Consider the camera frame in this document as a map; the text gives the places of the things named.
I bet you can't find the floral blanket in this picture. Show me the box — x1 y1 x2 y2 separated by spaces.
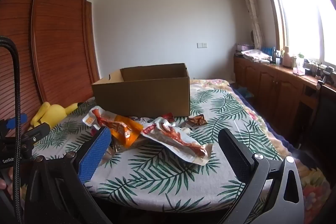
189 79 332 224

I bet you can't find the small brown snack packet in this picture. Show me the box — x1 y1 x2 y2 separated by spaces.
187 114 208 126

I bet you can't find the beige bottle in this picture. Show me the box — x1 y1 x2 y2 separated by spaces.
282 47 294 68

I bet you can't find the window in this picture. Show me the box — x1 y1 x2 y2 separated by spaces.
258 0 336 68

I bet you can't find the white chicken feet snack packet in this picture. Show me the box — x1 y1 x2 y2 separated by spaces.
142 116 214 167

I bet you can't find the teal cloth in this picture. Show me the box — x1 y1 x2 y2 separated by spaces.
238 87 253 98

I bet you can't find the wooden slatted wardrobe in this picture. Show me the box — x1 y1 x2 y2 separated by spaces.
0 0 101 132

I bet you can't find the brown cardboard box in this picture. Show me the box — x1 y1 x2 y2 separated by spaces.
91 63 191 118

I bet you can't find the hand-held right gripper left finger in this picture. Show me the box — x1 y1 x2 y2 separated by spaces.
24 126 114 224

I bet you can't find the green leaf print blanket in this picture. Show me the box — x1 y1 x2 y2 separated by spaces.
26 88 285 215

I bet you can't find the wooden cabinet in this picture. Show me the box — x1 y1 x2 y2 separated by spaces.
233 54 336 153

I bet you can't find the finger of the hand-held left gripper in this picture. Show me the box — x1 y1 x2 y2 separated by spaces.
0 113 28 132
22 122 51 143

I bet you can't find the black braided cable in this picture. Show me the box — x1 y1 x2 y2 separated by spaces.
0 35 22 224

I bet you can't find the small red snack packet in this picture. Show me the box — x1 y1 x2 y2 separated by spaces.
161 113 176 124

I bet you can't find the person's left hand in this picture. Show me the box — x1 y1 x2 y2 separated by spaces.
0 168 14 201

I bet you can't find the patterned curtain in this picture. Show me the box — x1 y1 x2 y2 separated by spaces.
234 0 264 50

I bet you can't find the folded patterned cloth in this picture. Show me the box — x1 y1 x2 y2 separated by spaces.
241 49 273 63

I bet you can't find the dark blue bedding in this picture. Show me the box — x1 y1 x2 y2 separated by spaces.
231 85 303 154

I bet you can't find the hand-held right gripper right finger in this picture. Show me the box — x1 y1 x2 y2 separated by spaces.
218 128 305 224

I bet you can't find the orange white snack packet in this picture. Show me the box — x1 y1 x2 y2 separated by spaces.
83 106 144 148

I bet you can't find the yellow plush toy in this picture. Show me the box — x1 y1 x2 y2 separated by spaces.
30 101 79 129

